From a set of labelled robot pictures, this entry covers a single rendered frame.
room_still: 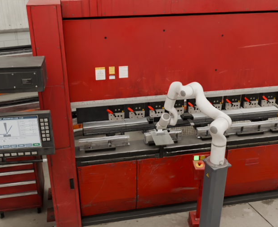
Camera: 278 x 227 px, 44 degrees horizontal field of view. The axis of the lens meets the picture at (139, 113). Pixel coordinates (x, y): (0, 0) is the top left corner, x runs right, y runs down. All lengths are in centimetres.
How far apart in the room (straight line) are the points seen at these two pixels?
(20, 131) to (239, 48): 211
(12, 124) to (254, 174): 265
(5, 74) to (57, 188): 135
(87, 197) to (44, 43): 163
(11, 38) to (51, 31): 440
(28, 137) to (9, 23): 462
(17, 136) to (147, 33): 139
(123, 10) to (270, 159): 227
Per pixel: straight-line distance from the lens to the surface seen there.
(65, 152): 320
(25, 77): 252
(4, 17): 708
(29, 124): 264
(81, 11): 297
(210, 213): 331
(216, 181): 309
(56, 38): 281
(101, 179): 352
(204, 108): 288
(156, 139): 334
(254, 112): 416
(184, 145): 352
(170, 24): 313
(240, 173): 400
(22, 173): 378
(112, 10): 299
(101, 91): 318
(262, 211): 426
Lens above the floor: 267
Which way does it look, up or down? 26 degrees down
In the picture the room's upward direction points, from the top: straight up
